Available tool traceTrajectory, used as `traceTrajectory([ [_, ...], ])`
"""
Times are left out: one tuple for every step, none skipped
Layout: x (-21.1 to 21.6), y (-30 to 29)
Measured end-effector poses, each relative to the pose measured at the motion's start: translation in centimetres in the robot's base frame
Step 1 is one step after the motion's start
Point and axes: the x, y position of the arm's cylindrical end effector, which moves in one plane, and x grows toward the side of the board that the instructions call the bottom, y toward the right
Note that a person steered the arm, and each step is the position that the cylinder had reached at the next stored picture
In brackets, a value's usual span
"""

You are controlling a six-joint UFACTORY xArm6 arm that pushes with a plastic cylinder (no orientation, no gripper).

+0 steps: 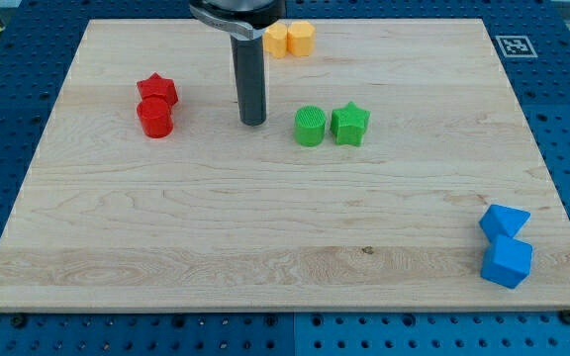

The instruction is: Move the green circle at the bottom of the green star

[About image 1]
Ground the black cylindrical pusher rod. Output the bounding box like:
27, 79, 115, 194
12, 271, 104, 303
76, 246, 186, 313
231, 37, 266, 126

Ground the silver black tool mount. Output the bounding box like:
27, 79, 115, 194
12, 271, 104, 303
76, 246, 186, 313
189, 0, 286, 41

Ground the red star block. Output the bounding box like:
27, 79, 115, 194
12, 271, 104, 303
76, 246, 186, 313
137, 72, 179, 107

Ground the green star block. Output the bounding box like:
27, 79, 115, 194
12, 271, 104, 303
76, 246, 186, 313
330, 102, 370, 146

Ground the yellow heart block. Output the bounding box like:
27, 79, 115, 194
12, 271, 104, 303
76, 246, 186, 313
263, 23, 288, 58

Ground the yellow hexagon block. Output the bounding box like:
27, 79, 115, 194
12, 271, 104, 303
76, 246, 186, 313
287, 21, 316, 57

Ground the green cylinder block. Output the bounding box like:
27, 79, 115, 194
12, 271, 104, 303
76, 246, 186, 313
294, 106, 327, 146

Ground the red cylinder block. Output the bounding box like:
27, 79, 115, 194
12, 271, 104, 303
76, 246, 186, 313
137, 97, 173, 138

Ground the light wooden board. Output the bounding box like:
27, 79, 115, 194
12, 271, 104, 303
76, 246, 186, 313
0, 19, 570, 313

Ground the white fiducial marker tag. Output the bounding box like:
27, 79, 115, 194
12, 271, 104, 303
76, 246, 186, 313
496, 35, 537, 58

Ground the blue triangle block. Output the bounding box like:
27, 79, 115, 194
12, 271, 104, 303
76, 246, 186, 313
479, 204, 531, 242

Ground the blue cube block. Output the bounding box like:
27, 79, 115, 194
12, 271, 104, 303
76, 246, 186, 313
480, 235, 533, 289

